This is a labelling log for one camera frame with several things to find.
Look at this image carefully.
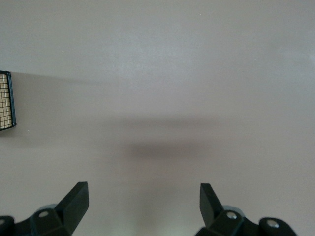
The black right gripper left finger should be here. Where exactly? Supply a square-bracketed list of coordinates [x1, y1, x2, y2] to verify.
[0, 181, 89, 236]

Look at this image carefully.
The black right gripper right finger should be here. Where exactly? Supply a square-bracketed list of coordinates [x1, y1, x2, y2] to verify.
[195, 182, 296, 236]

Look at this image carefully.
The black wire rack wooden shelf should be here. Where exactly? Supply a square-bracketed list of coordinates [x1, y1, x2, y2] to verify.
[0, 70, 18, 132]

